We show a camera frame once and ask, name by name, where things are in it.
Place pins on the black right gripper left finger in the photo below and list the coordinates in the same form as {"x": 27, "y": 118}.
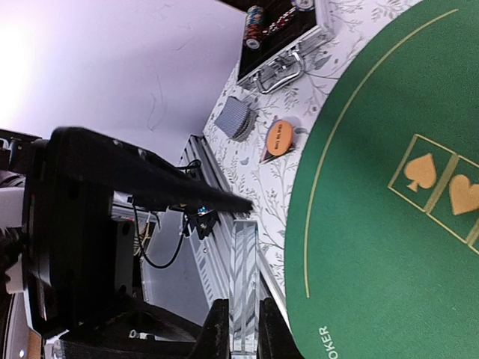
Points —
{"x": 213, "y": 340}

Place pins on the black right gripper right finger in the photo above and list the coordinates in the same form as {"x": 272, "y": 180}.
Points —
{"x": 274, "y": 338}

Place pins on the clear acrylic dealer button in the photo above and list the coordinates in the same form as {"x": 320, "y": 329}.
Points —
{"x": 244, "y": 279}

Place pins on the orange big blind button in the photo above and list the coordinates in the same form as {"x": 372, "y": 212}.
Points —
{"x": 279, "y": 137}

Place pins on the blue playing card deck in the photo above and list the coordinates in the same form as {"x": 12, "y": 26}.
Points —
{"x": 236, "y": 119}

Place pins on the aluminium poker chip case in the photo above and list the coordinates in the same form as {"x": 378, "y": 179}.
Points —
{"x": 281, "y": 58}

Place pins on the red black chip row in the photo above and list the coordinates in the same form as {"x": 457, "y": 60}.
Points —
{"x": 282, "y": 21}

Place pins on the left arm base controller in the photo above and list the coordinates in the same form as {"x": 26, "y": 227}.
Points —
{"x": 201, "y": 219}

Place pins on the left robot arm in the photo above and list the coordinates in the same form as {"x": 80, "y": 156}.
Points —
{"x": 77, "y": 259}

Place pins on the round green poker mat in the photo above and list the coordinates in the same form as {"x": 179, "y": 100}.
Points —
{"x": 381, "y": 245}

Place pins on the floral white tablecloth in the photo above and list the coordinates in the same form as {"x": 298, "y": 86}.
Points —
{"x": 262, "y": 166}

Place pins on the black triangular card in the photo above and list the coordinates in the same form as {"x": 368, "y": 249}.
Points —
{"x": 266, "y": 155}

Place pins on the blue green chip stack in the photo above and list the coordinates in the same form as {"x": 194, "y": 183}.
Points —
{"x": 253, "y": 27}

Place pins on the white blue chip stack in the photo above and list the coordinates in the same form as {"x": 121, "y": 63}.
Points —
{"x": 303, "y": 5}

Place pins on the aluminium table front rail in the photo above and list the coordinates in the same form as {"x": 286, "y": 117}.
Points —
{"x": 200, "y": 274}

